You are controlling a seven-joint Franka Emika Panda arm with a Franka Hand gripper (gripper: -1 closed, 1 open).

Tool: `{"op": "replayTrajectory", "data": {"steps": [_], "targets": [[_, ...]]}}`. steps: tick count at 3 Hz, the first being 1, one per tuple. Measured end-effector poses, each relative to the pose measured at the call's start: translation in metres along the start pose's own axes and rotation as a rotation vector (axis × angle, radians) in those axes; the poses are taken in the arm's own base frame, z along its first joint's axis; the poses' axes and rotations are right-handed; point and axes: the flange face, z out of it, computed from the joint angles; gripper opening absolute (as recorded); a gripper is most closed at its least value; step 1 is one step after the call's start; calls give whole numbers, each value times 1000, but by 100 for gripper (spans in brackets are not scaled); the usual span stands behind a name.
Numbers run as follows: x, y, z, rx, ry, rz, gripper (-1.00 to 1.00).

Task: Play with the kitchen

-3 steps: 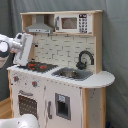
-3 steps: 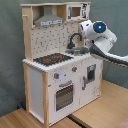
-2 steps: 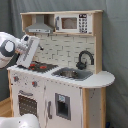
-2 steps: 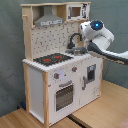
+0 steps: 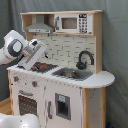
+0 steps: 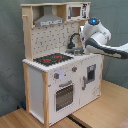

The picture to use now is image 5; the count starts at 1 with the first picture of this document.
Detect red right oven knob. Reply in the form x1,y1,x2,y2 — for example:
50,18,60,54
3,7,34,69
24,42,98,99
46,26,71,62
32,81,37,87

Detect small metal pot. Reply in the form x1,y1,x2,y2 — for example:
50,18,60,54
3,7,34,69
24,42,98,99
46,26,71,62
60,70,78,78

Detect toy oven door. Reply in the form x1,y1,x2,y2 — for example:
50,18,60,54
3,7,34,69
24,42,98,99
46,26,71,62
18,90,37,115

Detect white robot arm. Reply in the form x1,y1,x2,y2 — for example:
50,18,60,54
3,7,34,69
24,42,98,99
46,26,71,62
0,30,47,128

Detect toy microwave oven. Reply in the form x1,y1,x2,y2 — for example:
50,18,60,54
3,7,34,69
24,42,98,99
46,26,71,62
55,14,93,34

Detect grey toy sink basin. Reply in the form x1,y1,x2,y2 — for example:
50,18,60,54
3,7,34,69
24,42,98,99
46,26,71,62
52,67,92,81

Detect grey toy range hood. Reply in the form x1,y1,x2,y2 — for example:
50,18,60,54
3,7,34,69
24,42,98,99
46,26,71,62
25,15,53,33

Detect red oven knob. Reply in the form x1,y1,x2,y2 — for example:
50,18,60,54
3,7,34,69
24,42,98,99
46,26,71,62
32,81,37,87
13,76,19,82

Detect black toy faucet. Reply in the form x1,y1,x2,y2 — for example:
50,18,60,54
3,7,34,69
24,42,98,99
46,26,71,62
76,50,94,70

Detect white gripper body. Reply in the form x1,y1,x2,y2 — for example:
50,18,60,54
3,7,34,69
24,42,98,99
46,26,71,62
18,39,47,70

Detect grey cabinet door handle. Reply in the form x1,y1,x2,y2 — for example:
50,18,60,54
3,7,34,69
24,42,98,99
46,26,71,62
47,101,52,119

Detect wooden toy kitchen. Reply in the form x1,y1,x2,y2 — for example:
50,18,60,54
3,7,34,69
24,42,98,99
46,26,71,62
8,10,115,128

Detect red left oven knob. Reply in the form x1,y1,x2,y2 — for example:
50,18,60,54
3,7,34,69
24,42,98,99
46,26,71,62
13,76,19,82

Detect grey toy ice dispenser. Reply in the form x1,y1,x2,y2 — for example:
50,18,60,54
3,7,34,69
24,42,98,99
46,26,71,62
55,93,71,120

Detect black toy stovetop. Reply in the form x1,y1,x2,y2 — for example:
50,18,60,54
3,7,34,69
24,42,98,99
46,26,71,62
17,61,59,74

